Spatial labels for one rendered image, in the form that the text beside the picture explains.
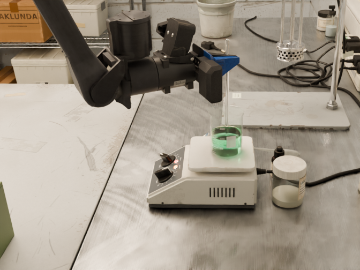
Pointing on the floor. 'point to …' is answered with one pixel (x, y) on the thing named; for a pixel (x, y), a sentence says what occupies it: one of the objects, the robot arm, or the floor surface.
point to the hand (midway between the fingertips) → (220, 62)
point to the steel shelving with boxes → (14, 37)
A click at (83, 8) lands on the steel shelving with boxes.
